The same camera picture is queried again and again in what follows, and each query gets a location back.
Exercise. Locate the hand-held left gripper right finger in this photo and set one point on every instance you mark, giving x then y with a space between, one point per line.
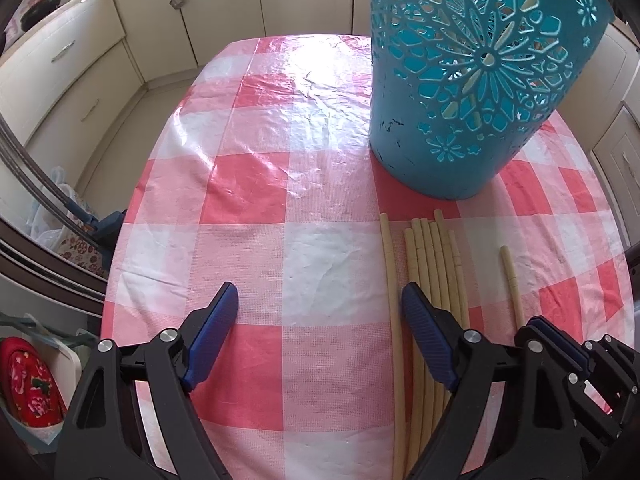
425 330

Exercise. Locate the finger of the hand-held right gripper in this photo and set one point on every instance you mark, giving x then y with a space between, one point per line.
612 375
562 337

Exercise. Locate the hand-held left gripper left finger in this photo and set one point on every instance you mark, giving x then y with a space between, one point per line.
215 330

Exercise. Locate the bundle of beige chopsticks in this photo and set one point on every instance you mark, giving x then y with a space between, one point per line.
434 260

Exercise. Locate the beige wooden chopstick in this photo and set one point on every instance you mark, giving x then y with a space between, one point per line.
512 280

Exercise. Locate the teal perforated utensil holder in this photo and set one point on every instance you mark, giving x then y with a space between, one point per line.
400 150

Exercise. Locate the blue dustpan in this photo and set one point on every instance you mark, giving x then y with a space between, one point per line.
107 227

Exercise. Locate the floral patterned bag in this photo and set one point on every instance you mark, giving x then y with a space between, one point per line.
82 260

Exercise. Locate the red white checked tablecloth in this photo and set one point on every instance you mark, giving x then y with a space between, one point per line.
300 160

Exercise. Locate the red floral cushion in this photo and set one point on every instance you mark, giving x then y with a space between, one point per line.
30 390

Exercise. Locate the cream side base cabinets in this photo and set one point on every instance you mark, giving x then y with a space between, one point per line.
617 140

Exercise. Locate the white plastic bag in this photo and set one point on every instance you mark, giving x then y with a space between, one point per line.
47 210

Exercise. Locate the cream double-door base cabinets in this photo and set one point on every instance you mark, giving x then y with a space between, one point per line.
225 0

